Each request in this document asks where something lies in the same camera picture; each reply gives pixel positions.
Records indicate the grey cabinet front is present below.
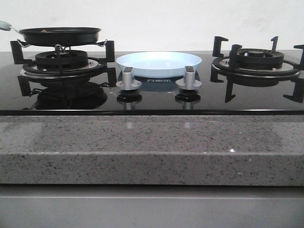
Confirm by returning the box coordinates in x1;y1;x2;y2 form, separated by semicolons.
0;185;304;228

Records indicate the right silver stove knob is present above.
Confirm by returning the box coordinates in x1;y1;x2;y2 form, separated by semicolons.
175;66;202;90

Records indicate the right black pan support grate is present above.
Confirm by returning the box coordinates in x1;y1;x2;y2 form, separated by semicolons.
210;36;304;103

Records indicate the left silver stove knob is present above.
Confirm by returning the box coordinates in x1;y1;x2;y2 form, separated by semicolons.
116;67;142;91

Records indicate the left black gas burner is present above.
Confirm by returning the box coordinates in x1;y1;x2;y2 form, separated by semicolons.
35;50;89;71

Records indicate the black frying pan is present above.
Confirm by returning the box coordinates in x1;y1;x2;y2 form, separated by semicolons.
15;27;107;48

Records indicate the left black pan support grate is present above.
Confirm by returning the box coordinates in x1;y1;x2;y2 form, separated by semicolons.
10;40;116;96

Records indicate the black glass gas cooktop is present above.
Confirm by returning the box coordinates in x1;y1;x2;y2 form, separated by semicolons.
0;52;304;116

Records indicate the black pan support grate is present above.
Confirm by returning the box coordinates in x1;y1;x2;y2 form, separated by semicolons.
10;40;116;96
210;36;304;103

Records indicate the silver stove knob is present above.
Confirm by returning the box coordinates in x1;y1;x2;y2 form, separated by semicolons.
116;67;142;91
175;66;202;90

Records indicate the black gas burner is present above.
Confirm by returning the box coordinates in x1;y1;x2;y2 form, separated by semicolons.
237;48;284;70
35;50;89;71

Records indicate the right black gas burner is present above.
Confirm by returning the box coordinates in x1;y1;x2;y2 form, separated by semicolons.
237;48;284;70

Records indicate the light blue plate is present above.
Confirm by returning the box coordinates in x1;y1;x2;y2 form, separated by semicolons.
116;51;202;79

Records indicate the wire pan reducer ring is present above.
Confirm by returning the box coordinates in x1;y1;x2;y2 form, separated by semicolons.
17;38;108;53

